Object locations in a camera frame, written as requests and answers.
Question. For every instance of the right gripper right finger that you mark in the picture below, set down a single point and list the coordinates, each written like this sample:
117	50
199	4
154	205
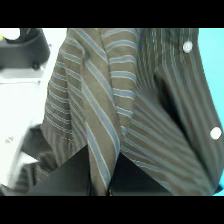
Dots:
133	180

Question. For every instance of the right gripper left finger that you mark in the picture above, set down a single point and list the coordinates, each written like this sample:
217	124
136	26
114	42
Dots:
66	178

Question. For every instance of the brown striped shirt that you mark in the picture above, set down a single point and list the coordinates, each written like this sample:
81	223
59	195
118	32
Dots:
140	100

